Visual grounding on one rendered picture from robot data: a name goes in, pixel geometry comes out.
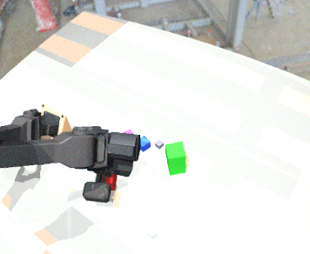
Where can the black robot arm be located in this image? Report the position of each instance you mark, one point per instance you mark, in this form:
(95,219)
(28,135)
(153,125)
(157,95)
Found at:
(21,145)

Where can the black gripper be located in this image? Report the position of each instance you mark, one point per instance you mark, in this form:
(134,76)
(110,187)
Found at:
(98,191)

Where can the green block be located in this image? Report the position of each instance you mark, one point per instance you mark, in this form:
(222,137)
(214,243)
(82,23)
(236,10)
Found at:
(177,170)
(175,154)

